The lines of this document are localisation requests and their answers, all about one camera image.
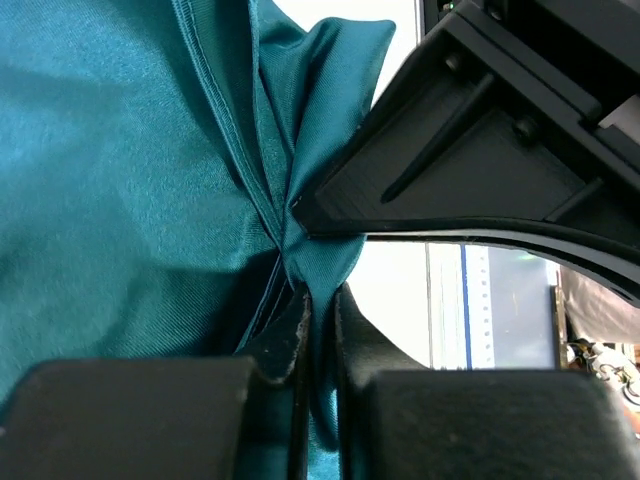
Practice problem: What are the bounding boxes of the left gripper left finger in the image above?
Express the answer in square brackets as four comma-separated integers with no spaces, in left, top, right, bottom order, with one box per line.
[1,287,312,479]

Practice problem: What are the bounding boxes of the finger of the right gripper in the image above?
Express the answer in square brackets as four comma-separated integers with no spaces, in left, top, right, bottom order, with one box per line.
[293,9,639,304]

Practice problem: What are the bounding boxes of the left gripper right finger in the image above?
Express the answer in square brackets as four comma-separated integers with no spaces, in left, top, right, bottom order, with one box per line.
[333,287,639,479]

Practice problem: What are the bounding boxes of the teal cloth napkin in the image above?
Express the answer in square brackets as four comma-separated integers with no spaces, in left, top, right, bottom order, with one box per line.
[1,1,395,479]

